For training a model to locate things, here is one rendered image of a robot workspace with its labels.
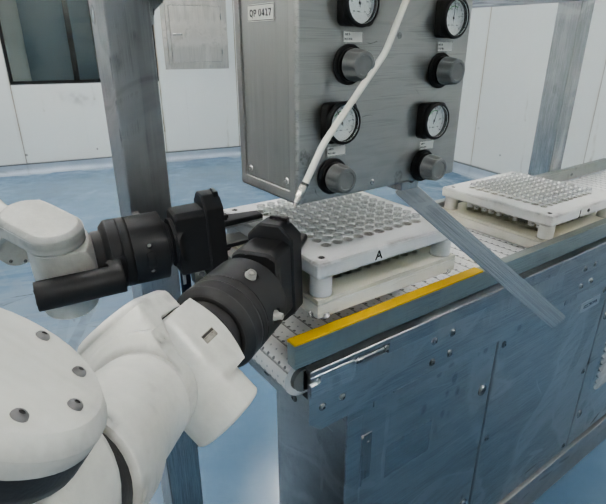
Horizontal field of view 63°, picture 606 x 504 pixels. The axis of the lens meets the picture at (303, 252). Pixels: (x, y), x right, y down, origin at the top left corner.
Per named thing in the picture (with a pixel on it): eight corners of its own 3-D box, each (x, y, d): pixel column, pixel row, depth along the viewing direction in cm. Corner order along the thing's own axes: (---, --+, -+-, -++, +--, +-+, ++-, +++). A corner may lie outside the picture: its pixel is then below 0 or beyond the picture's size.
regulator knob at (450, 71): (444, 90, 48) (450, 41, 46) (425, 88, 50) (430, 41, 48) (466, 88, 50) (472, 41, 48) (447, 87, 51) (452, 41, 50)
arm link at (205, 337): (221, 255, 45) (139, 316, 36) (300, 341, 45) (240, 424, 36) (162, 315, 51) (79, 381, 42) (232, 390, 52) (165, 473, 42)
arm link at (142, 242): (204, 179, 69) (115, 193, 64) (226, 197, 61) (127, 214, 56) (213, 260, 74) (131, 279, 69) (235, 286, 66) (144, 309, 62)
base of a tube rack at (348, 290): (344, 222, 89) (345, 209, 88) (453, 269, 71) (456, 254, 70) (222, 252, 76) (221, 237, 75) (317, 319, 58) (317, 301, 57)
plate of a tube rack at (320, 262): (345, 195, 87) (346, 184, 87) (458, 237, 69) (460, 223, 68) (220, 221, 74) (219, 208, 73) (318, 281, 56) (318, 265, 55)
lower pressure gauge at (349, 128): (328, 147, 43) (329, 103, 42) (319, 144, 44) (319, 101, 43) (360, 142, 45) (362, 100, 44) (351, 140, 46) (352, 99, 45)
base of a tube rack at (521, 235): (545, 254, 88) (548, 241, 87) (438, 218, 106) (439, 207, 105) (612, 227, 101) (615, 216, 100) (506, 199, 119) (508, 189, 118)
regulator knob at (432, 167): (427, 187, 51) (431, 146, 49) (408, 182, 53) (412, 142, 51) (448, 183, 52) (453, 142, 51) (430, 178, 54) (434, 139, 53)
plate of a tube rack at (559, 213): (551, 228, 86) (553, 216, 85) (441, 195, 104) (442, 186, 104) (619, 204, 99) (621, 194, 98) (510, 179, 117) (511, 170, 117)
